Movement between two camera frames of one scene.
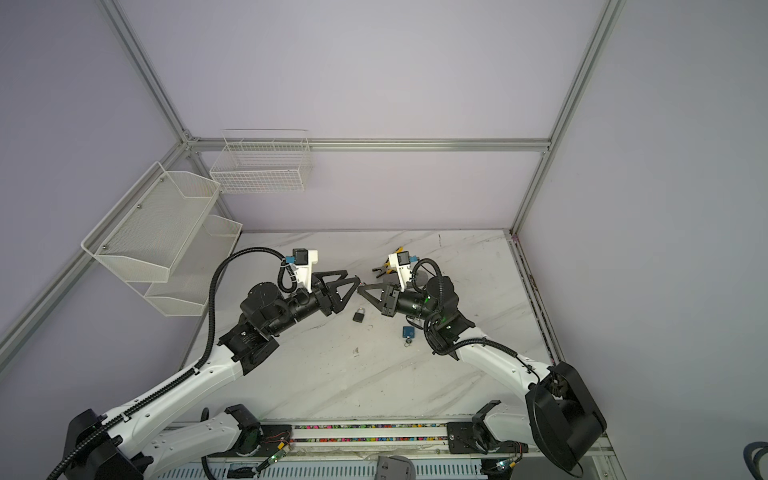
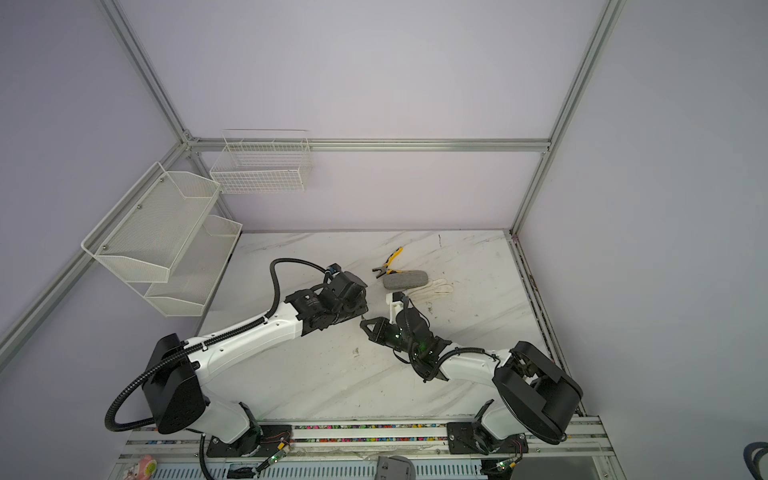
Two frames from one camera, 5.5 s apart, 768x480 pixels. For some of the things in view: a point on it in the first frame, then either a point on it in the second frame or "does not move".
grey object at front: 395,467 does not move
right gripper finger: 383,287 → 373,334
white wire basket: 256,161 does not move
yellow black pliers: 387,267 does not move
